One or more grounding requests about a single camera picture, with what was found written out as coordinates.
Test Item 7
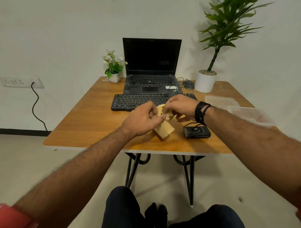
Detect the black keyboard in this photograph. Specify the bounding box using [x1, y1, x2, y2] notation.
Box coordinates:
[110, 93, 198, 112]

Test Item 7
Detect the person's right leg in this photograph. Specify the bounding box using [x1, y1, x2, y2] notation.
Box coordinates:
[156, 204, 246, 228]

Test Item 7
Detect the person's right forearm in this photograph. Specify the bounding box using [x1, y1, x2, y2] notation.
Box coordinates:
[204, 107, 301, 207]

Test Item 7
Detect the black wristband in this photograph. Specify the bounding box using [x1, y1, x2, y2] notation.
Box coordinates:
[184, 101, 215, 134]

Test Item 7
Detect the black power cable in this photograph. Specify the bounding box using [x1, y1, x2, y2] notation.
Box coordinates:
[31, 82, 49, 133]

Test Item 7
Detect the black metal table frame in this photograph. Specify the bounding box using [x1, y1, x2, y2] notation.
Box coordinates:
[124, 153, 206, 208]

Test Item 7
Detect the small black brush tool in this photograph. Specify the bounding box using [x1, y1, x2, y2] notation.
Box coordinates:
[183, 126, 211, 139]

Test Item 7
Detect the black computer mouse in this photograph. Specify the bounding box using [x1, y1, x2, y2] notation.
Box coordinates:
[182, 80, 195, 91]

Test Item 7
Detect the person's left hand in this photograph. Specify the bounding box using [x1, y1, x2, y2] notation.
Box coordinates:
[120, 101, 166, 138]

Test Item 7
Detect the person's left leg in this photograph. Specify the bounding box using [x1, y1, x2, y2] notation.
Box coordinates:
[101, 186, 157, 228]

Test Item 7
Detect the clear plastic container lid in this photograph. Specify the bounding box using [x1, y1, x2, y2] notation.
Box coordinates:
[204, 95, 240, 108]

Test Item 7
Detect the white wall socket panel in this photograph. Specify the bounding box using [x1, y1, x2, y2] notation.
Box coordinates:
[0, 76, 45, 89]

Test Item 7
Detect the small white flower pot plant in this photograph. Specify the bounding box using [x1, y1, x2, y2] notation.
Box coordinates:
[101, 49, 128, 84]

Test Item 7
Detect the person's right hand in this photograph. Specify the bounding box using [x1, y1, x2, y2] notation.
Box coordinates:
[162, 94, 200, 123]

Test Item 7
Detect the tall green plant white pot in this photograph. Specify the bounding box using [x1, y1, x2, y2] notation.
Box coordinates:
[194, 0, 276, 93]

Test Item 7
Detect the person's leg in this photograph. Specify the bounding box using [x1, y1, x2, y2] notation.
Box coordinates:
[101, 186, 157, 228]
[156, 204, 246, 228]

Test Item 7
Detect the red left sleeve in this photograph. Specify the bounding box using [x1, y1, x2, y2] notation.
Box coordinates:
[0, 203, 39, 228]

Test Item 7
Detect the black mouse cable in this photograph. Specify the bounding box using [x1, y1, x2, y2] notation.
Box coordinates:
[176, 77, 194, 92]

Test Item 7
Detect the black skirting board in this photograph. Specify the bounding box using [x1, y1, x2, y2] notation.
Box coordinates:
[0, 128, 52, 137]

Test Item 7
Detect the person's left forearm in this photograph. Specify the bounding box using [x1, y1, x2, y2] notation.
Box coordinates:
[13, 128, 136, 228]

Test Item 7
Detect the clear plastic container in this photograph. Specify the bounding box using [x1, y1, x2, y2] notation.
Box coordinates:
[227, 106, 277, 127]

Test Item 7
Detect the black laptop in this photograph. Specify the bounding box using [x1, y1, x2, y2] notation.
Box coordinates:
[122, 37, 183, 95]

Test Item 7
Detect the yellow cleaning cloth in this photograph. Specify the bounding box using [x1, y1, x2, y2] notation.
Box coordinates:
[153, 104, 177, 139]

